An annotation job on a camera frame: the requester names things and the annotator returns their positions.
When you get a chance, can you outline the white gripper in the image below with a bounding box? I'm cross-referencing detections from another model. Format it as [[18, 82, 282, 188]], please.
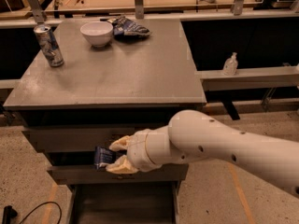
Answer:
[[106, 129, 156, 174]]

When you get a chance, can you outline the blue rxbar blueberry wrapper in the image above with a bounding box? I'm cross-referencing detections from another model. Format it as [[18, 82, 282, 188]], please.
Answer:
[[94, 147, 116, 169]]

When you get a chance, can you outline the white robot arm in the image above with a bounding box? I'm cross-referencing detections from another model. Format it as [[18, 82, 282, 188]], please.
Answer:
[[106, 110, 299, 198]]

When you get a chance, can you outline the grey middle drawer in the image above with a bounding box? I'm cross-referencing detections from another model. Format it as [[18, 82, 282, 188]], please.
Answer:
[[48, 164, 189, 185]]

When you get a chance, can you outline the grey drawer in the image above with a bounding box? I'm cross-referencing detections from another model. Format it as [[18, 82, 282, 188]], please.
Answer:
[[48, 164, 189, 185], [67, 182, 179, 224], [21, 122, 171, 154]]

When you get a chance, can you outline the grey bottom drawer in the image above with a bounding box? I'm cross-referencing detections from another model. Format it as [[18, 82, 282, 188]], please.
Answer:
[[67, 182, 179, 224]]

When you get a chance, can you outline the grey top drawer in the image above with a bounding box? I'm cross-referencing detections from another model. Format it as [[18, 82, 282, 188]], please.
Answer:
[[21, 122, 171, 154]]

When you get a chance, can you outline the grey drawer cabinet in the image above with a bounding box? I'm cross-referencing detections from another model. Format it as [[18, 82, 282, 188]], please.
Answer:
[[3, 17, 207, 224]]

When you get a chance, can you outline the white ceramic bowl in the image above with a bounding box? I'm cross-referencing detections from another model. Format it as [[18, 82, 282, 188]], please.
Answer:
[[80, 21, 113, 47]]

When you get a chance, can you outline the black plug block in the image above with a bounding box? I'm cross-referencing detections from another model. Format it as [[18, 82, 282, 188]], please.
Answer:
[[2, 205, 18, 224]]

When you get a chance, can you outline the silver blue drink can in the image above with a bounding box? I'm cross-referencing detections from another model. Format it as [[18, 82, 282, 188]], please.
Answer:
[[34, 24, 64, 67]]

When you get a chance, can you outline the clear sanitizer bottle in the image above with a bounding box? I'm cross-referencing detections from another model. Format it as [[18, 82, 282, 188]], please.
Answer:
[[222, 52, 238, 76]]

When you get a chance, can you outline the black cable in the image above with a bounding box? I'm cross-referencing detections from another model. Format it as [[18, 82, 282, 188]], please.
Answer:
[[18, 201, 63, 224]]

